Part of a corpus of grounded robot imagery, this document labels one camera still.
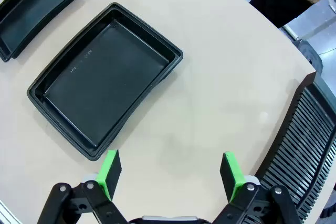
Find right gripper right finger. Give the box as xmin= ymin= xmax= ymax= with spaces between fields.
xmin=211 ymin=152 xmax=302 ymax=224

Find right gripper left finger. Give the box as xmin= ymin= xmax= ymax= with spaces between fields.
xmin=36 ymin=150 xmax=129 ymax=224

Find black slotted board rack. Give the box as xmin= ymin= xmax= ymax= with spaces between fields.
xmin=254 ymin=73 xmax=336 ymax=224

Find black plastic ESD tray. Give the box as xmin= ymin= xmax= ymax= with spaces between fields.
xmin=0 ymin=0 xmax=87 ymax=63
xmin=26 ymin=2 xmax=184 ymax=162

